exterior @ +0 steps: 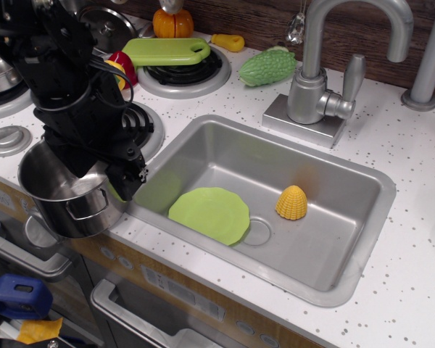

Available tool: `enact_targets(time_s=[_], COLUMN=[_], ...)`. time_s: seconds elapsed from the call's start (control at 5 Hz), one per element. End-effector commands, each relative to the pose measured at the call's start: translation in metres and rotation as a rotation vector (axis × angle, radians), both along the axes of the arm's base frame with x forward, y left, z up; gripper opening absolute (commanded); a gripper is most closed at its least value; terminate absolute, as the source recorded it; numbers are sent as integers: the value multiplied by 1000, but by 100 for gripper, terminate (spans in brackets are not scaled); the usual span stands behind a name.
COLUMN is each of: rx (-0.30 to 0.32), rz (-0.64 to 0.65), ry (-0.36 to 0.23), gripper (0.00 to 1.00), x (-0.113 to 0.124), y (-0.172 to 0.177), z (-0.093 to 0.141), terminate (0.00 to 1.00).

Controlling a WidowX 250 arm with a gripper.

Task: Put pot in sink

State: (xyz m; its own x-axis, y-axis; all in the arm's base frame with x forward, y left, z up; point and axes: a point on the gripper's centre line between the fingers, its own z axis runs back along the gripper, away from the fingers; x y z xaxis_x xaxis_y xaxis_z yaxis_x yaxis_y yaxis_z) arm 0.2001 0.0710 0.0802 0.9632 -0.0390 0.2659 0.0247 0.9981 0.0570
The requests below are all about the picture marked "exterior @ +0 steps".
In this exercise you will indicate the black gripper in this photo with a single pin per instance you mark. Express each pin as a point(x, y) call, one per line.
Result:
point(85, 126)

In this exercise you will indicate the stainless steel pot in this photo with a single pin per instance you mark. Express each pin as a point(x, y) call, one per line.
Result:
point(72, 207)

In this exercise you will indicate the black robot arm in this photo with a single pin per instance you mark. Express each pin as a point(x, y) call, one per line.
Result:
point(51, 50)

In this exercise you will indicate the silver pot lid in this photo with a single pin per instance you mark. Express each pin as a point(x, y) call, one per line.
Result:
point(110, 29)

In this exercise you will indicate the large steel pot left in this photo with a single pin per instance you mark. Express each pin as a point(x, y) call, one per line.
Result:
point(0, 69)

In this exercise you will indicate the steel kitchen sink basin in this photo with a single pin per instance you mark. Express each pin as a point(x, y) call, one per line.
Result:
point(318, 258)

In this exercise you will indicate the front stove burner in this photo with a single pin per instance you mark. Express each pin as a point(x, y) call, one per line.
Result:
point(145, 127)

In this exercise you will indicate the stove burner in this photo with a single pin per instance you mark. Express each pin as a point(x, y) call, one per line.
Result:
point(188, 81)
point(145, 127)

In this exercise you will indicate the green plastic plate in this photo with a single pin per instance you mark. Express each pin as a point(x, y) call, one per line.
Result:
point(214, 212)

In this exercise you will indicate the red yellow toy pepper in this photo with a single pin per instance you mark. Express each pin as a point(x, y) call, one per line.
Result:
point(123, 63)

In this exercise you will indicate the grey stove knob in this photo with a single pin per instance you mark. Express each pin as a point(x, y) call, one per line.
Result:
point(14, 139)

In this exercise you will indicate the green plastic cutting board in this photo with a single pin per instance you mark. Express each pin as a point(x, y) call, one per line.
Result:
point(166, 51)

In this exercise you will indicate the rear right stove burner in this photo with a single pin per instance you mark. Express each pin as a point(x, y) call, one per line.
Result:
point(188, 81)

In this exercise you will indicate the orange toy pumpkin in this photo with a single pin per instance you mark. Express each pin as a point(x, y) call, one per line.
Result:
point(180, 25)

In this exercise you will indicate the blue clamp tool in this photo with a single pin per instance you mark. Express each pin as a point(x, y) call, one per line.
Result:
point(24, 298)

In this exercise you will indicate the yellow toy corn piece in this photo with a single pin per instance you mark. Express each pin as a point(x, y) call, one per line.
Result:
point(292, 203)

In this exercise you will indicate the yellow toy squash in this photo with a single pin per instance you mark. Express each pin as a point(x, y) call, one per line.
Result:
point(233, 43)

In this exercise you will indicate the green toy bitter gourd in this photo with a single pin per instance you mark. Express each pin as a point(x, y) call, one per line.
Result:
point(272, 65)

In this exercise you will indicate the silver toy faucet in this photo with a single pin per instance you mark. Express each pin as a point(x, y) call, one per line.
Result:
point(330, 103)

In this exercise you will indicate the clear hanging utensil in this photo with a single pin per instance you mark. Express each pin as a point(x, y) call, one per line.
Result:
point(296, 28)

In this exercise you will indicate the silver oven door handle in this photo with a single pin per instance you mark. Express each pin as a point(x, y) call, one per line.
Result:
point(54, 269)

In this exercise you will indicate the silver dishwasher door handle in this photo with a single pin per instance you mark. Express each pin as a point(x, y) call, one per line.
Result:
point(134, 325)

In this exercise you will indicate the grey vertical post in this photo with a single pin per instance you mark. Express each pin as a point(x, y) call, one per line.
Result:
point(421, 96)

